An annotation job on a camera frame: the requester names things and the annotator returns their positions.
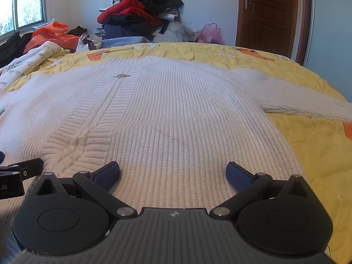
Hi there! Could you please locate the black clothing heap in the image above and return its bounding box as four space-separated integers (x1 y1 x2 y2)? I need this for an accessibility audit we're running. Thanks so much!
0 31 34 68

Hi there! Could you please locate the dark brown garment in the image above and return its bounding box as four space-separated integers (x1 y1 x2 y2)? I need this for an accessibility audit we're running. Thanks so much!
66 26 88 37

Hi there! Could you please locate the orange plastic bag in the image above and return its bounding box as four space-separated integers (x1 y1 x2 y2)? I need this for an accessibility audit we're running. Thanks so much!
23 21 81 54

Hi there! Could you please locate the white knit sweater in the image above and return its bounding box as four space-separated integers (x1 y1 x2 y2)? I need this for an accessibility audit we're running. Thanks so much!
0 55 352 264

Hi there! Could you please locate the white script print quilt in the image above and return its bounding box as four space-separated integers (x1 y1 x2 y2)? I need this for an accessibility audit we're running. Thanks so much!
0 41 64 89

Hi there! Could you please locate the pink plastic bag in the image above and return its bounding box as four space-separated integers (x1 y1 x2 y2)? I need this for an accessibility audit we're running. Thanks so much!
195 23 223 45

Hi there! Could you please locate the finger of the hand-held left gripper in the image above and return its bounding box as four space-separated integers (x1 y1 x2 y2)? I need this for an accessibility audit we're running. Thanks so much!
0 158 44 181

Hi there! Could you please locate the yellow carrot print bedspread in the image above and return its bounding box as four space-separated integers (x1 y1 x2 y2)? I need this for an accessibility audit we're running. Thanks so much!
5 42 352 264

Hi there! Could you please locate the brown wooden door frame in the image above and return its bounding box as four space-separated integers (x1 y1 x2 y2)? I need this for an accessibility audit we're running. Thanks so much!
295 0 315 67

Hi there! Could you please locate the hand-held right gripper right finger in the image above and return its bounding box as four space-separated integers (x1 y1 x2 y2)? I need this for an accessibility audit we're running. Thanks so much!
209 161 314 221

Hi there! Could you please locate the window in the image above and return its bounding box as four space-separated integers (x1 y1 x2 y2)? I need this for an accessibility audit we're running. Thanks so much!
0 0 52 36

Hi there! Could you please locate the floral pillow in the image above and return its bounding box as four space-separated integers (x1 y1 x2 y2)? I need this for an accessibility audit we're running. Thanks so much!
32 19 56 32

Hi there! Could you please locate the light blue folded blanket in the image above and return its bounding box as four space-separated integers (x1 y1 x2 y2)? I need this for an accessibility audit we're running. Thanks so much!
101 36 152 49

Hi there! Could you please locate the clear plastic bag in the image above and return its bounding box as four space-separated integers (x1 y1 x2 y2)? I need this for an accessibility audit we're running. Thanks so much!
152 21 194 44

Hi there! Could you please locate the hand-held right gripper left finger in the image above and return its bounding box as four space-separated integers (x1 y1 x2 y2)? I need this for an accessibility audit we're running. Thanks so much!
33 161 138 221

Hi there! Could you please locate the pile of dark and red clothes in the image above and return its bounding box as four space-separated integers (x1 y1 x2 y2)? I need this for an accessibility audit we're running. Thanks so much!
92 0 185 40

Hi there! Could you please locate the white patterned plastic bag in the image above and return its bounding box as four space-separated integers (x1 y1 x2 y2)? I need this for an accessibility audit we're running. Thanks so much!
75 33 102 52

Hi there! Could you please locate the brown wooden door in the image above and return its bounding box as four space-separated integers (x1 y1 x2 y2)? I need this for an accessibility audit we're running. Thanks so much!
236 0 299 58

